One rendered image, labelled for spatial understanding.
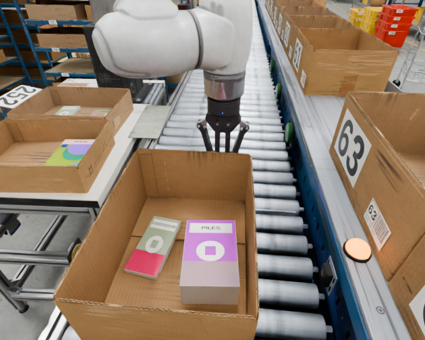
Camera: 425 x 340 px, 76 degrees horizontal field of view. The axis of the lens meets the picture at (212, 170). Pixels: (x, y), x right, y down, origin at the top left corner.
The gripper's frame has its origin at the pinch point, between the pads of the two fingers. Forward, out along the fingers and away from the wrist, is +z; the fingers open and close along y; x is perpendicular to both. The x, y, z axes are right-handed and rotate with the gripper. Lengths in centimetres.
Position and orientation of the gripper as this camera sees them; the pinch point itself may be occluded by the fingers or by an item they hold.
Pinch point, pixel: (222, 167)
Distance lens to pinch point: 73.1
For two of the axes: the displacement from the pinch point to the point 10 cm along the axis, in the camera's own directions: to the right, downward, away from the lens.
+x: -1.0, 6.1, -7.9
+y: -10.0, -0.6, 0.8
